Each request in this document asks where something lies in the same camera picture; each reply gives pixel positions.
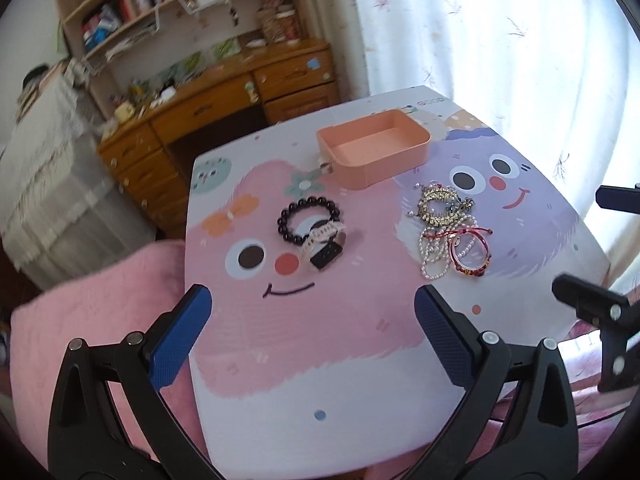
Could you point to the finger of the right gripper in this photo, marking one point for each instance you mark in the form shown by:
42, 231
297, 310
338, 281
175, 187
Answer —
618, 322
619, 199

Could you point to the beige strap watch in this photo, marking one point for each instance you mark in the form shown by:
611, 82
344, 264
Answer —
323, 245

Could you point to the white lace covered cabinet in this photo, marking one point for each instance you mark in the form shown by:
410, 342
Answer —
62, 214

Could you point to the gold rhinestone hair piece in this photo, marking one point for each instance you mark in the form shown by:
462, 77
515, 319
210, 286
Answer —
439, 205

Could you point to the wooden desk with drawers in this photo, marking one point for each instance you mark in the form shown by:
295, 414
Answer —
151, 157

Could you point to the cartoon printed table mat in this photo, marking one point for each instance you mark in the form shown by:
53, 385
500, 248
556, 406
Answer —
302, 373

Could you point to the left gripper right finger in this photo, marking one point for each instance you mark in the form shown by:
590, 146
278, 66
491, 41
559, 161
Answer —
538, 438

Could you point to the pink plastic tray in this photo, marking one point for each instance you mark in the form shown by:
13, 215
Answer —
374, 148

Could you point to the wooden bookshelf hutch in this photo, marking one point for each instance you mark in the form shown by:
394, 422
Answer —
130, 48

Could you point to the pink blanket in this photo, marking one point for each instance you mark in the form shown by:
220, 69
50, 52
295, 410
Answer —
101, 308

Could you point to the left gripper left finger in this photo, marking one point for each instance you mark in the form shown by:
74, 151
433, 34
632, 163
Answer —
108, 419

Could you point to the white floral curtain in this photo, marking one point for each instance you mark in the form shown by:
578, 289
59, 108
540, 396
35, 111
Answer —
559, 79

